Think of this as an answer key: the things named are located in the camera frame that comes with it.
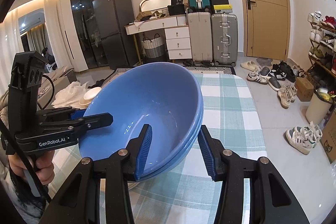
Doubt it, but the white trash bin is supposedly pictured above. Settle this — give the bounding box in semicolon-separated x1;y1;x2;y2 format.
305;88;336;125

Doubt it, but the black cable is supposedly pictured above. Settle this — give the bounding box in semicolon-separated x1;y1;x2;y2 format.
0;74;55;203

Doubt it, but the dark glass cabinet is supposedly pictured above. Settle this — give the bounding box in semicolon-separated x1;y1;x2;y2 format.
69;0;108;69

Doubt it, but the assorted sneakers row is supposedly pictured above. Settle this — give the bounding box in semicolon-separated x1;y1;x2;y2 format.
307;11;336;75

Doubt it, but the small white bowl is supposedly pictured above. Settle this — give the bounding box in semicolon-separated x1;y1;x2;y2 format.
83;87;102;102

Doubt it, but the beige suitcase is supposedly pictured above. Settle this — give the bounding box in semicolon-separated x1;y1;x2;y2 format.
187;11;214;65

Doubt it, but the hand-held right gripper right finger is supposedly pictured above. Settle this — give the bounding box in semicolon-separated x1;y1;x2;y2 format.
197;125;310;224

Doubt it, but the small brown cardboard box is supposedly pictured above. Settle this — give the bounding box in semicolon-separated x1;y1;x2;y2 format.
294;77;315;102

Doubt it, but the woven laundry basket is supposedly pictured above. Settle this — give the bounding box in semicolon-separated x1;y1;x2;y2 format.
142;34;165;59

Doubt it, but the person's left hand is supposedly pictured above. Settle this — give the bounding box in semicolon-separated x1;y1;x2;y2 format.
8;149;55;182

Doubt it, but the rounded vanity mirror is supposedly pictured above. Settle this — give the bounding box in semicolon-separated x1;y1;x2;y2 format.
139;0;172;17

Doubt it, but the small open cardboard box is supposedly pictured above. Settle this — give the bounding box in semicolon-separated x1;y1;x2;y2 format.
136;11;153;22

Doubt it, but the scattered shoes pile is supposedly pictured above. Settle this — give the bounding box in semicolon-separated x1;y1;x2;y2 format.
240;60;323;155

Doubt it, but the white vanity desk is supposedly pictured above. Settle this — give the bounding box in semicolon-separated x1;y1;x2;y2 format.
125;15;193;67

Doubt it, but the person's left forearm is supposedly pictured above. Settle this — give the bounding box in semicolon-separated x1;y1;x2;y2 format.
0;161;53;224

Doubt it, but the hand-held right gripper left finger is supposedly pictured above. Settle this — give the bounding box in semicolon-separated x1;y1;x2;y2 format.
39;124;153;224

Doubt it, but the large printed cardboard box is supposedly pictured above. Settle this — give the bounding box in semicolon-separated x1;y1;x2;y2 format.
319;111;336;164

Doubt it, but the tan wooden door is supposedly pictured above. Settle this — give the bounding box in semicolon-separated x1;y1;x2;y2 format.
234;0;290;62

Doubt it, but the grey refrigerator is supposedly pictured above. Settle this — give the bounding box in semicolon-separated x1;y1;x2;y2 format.
92;0;139;69

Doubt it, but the silver suitcase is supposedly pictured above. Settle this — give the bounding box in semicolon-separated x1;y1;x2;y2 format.
211;13;239;67

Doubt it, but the metal shoe rack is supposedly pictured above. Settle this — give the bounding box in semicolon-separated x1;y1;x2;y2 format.
307;11;336;83

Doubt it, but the yellow black shoe box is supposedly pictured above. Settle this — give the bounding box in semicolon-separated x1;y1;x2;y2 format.
211;4;233;14

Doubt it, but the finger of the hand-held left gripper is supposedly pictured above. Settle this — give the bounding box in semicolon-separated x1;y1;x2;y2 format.
39;112;114;133
37;106;87;122

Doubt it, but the grey sofa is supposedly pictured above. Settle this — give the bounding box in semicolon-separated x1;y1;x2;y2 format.
37;67;78;109

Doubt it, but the white curtain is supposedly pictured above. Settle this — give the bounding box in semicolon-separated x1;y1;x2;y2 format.
43;0;88;72

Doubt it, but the checked teal tablecloth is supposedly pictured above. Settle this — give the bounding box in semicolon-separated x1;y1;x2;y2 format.
51;73;268;224

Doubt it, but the white plastic bag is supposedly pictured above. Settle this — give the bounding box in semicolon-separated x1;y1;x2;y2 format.
51;82;91;109

